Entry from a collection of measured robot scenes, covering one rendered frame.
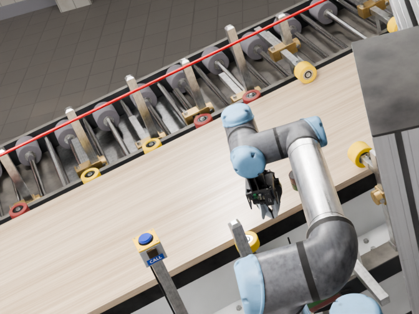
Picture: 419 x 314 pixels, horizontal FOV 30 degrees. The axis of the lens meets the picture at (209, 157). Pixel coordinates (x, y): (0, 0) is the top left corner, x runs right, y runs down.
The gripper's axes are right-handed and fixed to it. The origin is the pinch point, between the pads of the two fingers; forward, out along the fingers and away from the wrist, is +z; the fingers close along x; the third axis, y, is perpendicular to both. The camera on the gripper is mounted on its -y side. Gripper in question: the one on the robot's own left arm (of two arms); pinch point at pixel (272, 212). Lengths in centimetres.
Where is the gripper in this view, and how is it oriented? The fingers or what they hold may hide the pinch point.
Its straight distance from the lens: 206.4
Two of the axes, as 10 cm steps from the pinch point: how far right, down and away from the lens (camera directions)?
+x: 9.5, -2.2, -2.1
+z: 3.0, 7.6, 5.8
